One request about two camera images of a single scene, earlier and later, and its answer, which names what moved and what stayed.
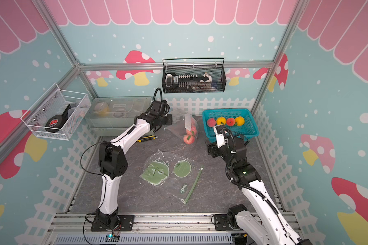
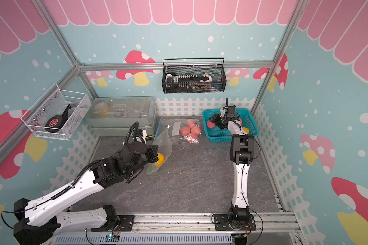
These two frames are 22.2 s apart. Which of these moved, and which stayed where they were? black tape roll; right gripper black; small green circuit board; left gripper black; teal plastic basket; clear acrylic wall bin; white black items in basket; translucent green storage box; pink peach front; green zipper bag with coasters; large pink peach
Moved: large pink peach; right gripper black; green zipper bag with coasters; left gripper black
Stayed: teal plastic basket; small green circuit board; white black items in basket; clear acrylic wall bin; pink peach front; translucent green storage box; black tape roll
